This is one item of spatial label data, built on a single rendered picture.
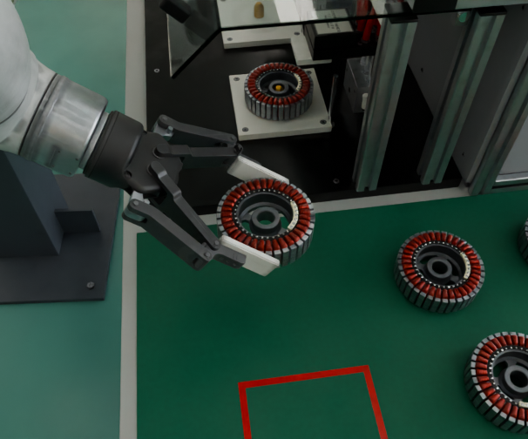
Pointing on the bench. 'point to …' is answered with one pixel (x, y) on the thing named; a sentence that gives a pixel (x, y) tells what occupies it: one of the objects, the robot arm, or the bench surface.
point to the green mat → (336, 329)
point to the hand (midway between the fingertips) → (264, 219)
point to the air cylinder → (355, 83)
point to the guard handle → (175, 9)
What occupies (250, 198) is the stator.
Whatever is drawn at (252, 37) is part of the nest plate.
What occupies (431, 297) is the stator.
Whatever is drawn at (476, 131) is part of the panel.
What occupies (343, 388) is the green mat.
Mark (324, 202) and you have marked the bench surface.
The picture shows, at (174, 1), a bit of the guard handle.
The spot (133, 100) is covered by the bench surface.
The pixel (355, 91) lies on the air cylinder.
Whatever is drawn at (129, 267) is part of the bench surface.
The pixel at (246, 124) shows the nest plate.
